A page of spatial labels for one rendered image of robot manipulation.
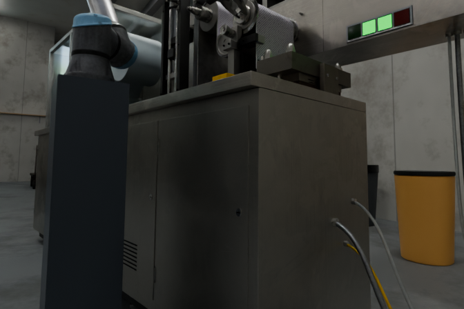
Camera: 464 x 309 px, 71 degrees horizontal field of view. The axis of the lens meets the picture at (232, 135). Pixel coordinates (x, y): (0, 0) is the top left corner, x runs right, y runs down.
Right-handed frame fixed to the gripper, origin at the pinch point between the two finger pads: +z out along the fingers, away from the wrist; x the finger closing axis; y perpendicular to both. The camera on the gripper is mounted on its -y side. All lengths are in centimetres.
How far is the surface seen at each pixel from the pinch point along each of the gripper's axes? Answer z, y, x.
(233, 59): 11.0, -13.5, 3.4
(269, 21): 9.4, 7.4, -4.8
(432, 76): 208, 221, 17
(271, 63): 15.2, -17.5, -15.7
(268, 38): 13.8, 0.9, -4.8
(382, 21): 31, 20, -40
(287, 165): 30, -51, -30
